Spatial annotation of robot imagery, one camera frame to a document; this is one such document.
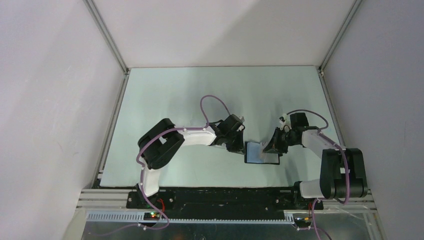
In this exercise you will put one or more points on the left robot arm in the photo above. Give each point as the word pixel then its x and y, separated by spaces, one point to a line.
pixel 160 144

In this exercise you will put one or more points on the aluminium frame post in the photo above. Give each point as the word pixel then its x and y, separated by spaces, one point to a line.
pixel 340 34
pixel 106 34

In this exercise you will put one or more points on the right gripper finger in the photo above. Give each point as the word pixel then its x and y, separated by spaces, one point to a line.
pixel 273 150
pixel 274 141

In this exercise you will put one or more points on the controller board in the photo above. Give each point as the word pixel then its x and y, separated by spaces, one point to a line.
pixel 302 223
pixel 151 216

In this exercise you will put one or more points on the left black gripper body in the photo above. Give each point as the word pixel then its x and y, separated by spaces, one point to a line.
pixel 233 141

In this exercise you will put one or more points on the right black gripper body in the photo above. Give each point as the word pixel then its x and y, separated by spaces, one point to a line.
pixel 285 139

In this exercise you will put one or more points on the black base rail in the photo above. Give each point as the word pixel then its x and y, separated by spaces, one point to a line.
pixel 223 203

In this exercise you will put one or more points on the right aluminium frame post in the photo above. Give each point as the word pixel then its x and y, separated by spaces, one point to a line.
pixel 340 34

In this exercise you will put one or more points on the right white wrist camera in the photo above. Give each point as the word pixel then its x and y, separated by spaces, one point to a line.
pixel 283 122

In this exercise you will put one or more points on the right controller board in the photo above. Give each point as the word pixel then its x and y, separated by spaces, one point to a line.
pixel 302 223

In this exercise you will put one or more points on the left controller board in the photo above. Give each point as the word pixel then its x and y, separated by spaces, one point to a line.
pixel 151 216

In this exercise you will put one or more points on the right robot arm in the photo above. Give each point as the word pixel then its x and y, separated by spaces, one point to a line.
pixel 342 170

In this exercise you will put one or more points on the left aluminium frame post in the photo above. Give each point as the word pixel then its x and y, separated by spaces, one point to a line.
pixel 106 34

